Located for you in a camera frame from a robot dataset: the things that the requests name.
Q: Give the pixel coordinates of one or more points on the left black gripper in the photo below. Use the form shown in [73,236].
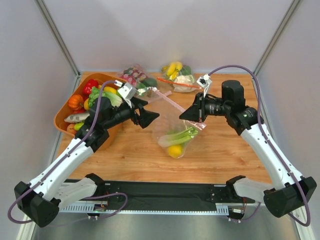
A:
[137,113]

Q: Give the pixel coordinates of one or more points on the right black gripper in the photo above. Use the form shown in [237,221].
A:
[200,107]

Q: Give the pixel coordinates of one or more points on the clear zip bag pink slider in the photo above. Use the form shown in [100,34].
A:
[168,121]

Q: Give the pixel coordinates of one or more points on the fake green celery stalk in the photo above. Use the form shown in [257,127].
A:
[178,138]

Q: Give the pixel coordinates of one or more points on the fake yellow lemon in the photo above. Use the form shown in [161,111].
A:
[175,151]

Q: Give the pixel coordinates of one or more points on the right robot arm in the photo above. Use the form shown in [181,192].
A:
[289,189]

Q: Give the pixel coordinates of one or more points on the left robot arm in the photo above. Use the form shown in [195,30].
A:
[43,197]

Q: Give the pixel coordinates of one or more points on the zip bag with dotted fruit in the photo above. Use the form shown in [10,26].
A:
[147,93]

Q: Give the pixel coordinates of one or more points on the fake white cauliflower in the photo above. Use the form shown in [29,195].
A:
[184,84]

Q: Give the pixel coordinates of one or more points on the fake green avocado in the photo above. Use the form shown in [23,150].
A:
[150,82]

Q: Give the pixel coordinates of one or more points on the zip bag with bananas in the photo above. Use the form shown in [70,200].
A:
[186,70]

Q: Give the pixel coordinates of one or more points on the fake pink dragon fruit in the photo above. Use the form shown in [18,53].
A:
[133,76]

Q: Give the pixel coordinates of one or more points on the fake yellow banana bunch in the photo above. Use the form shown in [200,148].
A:
[172,70]

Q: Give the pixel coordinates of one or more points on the fake green lettuce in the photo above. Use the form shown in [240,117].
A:
[115,100]

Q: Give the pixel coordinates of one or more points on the fake red bell pepper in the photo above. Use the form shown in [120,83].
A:
[87,89]

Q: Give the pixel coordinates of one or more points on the fake grey fish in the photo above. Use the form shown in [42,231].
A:
[77,117]

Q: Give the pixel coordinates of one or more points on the fake orange pumpkin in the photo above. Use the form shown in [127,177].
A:
[76,102]

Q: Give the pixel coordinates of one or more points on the fake peach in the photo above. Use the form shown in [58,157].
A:
[71,129]

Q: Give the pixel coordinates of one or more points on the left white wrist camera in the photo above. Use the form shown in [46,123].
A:
[127,91]

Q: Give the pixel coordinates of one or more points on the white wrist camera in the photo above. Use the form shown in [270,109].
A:
[127,91]
[204,82]

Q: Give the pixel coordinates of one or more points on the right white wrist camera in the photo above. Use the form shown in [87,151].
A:
[204,82]

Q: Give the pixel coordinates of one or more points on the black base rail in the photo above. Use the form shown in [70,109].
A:
[164,197]

